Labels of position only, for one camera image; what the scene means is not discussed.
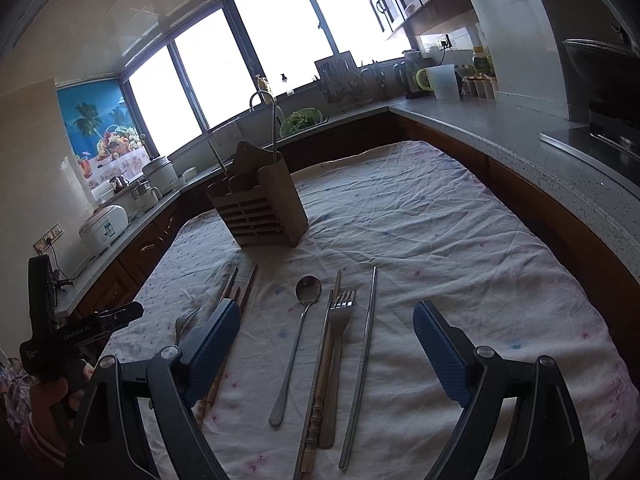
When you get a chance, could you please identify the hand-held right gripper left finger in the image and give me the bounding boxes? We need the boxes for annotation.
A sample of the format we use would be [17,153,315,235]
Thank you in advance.
[65,299,242,480]

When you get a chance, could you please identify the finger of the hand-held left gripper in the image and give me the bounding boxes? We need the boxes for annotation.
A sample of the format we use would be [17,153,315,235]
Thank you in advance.
[97,302,145,335]

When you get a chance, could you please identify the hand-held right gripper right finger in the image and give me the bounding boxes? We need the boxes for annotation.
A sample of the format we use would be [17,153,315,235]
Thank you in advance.
[412,301,588,480]

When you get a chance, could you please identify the large steel fork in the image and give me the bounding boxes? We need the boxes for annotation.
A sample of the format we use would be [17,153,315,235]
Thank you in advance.
[318,288,358,449]

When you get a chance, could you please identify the bamboo-shaped wooden chopstick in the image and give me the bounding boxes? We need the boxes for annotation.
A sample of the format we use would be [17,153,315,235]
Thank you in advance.
[299,270,343,480]

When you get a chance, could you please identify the wooden utensil holder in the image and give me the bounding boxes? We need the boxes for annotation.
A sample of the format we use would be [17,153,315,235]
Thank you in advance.
[207,141,310,249]

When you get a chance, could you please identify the person's left hand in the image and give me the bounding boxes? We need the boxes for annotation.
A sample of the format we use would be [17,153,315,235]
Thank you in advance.
[30,364,97,448]

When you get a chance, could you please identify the small steel fork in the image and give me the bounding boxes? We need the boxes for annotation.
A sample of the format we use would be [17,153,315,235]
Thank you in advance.
[174,308,201,347]

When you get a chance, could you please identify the white rice cooker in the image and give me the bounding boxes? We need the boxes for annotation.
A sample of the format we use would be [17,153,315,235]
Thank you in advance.
[79,205,132,256]

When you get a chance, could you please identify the steel spoon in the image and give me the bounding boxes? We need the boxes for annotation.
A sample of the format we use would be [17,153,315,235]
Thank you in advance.
[268,275,323,427]

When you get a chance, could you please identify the small white kitchen appliance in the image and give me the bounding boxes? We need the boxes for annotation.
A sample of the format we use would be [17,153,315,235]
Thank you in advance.
[127,180,163,213]

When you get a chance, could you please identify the white floral tablecloth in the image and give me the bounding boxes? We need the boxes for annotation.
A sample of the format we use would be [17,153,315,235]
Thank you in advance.
[97,140,640,480]

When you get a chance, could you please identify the white lidded cooking pot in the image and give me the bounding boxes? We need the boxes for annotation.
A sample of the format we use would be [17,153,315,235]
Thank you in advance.
[141,156,178,193]

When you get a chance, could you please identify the dark wooden chopstick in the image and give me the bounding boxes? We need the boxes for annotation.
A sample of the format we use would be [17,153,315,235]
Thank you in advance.
[207,141,231,181]

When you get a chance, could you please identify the wooden base cabinets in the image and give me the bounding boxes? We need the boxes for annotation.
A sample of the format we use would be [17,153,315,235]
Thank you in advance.
[75,110,640,356]

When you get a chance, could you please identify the beige dish rag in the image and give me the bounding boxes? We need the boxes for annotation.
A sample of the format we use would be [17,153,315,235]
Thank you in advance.
[212,122,242,148]

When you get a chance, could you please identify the grey stone countertop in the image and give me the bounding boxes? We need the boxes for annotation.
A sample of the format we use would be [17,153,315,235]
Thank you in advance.
[55,97,640,321]

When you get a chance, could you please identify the green colander with vegetables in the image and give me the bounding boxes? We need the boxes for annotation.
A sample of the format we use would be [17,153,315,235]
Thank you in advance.
[279,108,323,137]

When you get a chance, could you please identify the black glass stove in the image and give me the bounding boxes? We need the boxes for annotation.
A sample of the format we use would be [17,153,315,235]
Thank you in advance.
[539,127,640,173]

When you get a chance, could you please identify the white plastic pitcher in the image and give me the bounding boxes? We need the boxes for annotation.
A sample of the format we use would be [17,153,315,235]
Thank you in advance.
[429,64,462,101]

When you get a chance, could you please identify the steel electric kettle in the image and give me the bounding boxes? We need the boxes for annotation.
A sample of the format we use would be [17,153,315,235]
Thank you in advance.
[394,60,426,100]

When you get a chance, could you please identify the utensil jar with scissors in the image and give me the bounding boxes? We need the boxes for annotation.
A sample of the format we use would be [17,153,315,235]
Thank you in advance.
[361,62,388,102]

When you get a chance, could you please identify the yellow-capped oil bottle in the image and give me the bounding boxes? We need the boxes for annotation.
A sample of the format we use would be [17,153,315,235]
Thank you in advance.
[472,46,496,78]

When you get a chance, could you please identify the large kitchen window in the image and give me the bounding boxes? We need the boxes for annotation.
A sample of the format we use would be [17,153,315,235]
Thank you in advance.
[122,0,416,158]

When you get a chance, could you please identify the black wok with lid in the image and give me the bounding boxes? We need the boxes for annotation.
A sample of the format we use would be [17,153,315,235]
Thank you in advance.
[562,37,640,111]

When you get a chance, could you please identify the wall power outlet strip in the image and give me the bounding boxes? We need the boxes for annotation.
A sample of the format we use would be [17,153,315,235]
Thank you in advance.
[32,224,65,256]

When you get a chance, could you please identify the tropical fruit wall poster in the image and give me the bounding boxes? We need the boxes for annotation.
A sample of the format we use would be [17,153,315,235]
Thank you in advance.
[56,80,151,192]

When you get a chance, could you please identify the wire dish rack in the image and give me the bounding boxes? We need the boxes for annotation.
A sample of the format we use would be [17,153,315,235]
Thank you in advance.
[325,72,382,107]

